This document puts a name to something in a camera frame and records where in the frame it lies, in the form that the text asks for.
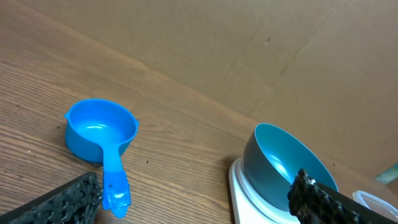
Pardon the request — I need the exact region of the clear plastic bean container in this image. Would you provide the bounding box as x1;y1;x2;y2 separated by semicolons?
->
353;190;397;222

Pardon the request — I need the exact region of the teal bowl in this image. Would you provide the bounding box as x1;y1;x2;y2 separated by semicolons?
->
243;123;338;211

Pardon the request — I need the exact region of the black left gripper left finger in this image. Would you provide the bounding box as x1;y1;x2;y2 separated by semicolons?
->
1;172;103;224

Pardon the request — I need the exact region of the white digital kitchen scale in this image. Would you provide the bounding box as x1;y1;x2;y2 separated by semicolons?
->
229;157;300;224

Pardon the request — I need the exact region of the blue plastic measuring scoop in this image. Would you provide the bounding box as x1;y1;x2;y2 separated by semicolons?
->
65;98;139;218

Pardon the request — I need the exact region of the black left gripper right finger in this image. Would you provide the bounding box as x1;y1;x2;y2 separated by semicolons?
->
287;169;395;224

